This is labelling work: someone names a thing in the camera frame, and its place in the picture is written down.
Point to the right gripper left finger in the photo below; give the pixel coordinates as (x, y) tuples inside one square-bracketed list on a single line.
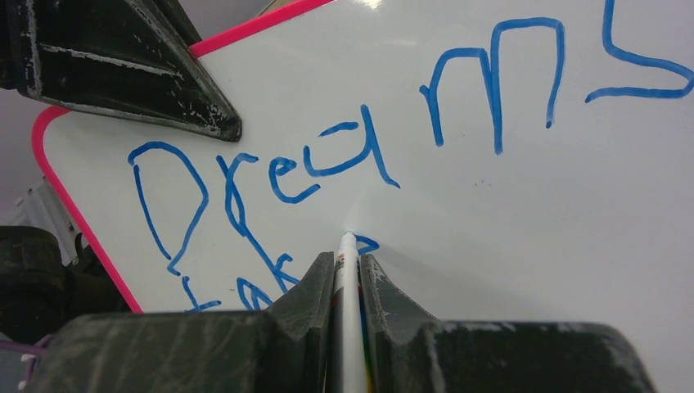
[(282, 348)]

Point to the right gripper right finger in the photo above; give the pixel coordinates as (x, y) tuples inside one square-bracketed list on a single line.
[(410, 350)]

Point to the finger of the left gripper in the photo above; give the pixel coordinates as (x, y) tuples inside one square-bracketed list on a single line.
[(124, 59)]

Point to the white marker pen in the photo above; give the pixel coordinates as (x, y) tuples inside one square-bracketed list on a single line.
[(347, 369)]

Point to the whiteboard with red frame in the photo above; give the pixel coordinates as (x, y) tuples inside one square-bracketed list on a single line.
[(505, 160)]

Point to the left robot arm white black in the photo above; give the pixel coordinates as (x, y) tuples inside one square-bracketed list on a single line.
[(38, 293)]

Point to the aluminium frame rail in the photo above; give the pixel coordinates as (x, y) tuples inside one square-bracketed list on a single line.
[(40, 206)]

